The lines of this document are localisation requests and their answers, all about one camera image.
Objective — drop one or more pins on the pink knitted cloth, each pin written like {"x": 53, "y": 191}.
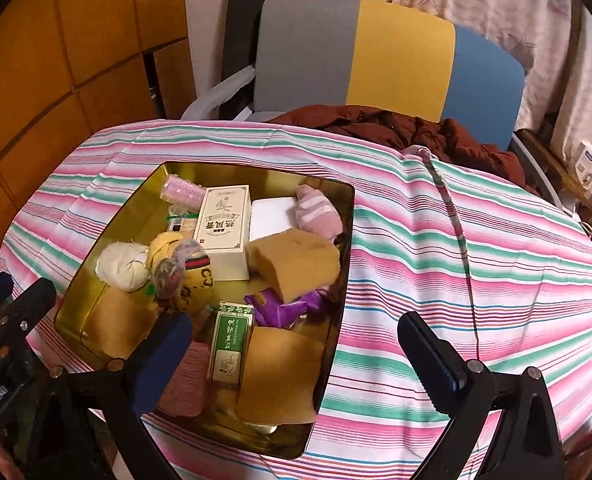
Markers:
{"x": 186, "y": 385}

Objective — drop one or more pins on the grey yellow blue chair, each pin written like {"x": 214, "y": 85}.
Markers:
{"x": 401, "y": 50}

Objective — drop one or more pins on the purple snack packet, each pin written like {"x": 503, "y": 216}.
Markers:
{"x": 276, "y": 310}

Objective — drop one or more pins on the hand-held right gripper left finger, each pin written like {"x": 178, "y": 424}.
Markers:
{"x": 161, "y": 360}

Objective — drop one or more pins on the tan sponge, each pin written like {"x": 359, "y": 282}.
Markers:
{"x": 281, "y": 375}

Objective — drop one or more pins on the yellow sponge block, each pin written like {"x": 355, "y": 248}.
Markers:
{"x": 296, "y": 260}

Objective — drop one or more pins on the black rolled mat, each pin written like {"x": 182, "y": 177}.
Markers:
{"x": 241, "y": 35}

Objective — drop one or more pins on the green-ended snack bar packet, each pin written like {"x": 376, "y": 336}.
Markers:
{"x": 186, "y": 227}

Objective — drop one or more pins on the pink striped sock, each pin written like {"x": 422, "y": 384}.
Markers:
{"x": 318, "y": 217}

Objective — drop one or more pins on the pale plain curtain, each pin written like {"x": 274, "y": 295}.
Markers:
{"x": 591, "y": 90}

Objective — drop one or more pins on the white blue carton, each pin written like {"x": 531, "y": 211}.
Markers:
{"x": 586, "y": 165}

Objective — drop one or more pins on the pink hair roller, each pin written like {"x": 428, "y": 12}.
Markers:
{"x": 183, "y": 191}

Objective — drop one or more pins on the gold tin box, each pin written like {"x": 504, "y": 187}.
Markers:
{"x": 121, "y": 325}

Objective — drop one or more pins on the plain white box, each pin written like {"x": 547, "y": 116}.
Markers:
{"x": 271, "y": 217}

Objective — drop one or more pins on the dark red jacket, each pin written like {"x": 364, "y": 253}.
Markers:
{"x": 376, "y": 122}

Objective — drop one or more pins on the striped tablecloth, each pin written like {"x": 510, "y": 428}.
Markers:
{"x": 426, "y": 260}

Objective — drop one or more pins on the white cloth ball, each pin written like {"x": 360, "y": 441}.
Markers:
{"x": 121, "y": 267}

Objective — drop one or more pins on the starfish print curtain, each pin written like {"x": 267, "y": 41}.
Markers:
{"x": 501, "y": 0}

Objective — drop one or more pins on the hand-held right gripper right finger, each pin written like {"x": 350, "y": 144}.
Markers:
{"x": 431, "y": 360}

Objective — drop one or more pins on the beige carton with red print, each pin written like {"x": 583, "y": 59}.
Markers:
{"x": 223, "y": 230}

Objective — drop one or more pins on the yellow plush toy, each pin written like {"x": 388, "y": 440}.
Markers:
{"x": 191, "y": 285}

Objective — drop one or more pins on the wooden wardrobe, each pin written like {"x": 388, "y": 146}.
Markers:
{"x": 51, "y": 60}

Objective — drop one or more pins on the green white carton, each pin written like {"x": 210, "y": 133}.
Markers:
{"x": 228, "y": 350}

